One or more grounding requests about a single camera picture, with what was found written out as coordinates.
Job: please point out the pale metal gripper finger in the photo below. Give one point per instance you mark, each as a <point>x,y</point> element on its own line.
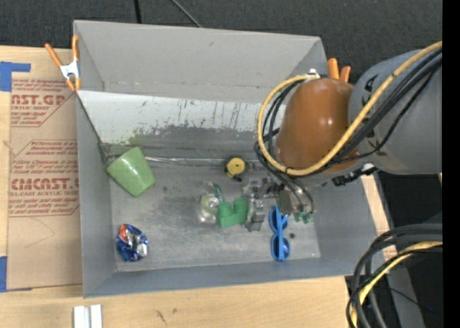
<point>256,217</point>
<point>257,185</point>

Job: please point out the green toy building block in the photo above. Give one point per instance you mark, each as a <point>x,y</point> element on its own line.
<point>230,213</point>

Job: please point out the blue sunglasses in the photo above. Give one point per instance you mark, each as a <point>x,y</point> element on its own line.
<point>279,233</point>

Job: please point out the yellow round tape measure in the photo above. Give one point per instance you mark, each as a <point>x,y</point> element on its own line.
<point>235,167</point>

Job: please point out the grey metal bin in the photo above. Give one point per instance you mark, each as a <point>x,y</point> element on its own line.
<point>172,218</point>

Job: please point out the light green cup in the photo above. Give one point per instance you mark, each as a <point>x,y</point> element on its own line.
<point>131,172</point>

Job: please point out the blue crumpled foil packet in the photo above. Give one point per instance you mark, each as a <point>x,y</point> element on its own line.
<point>131,244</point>

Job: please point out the brown cardboard board red print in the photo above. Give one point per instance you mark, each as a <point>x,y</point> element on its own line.
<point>43,161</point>

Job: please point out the black cylinder on white bracket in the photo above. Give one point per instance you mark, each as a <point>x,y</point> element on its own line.
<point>345,179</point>

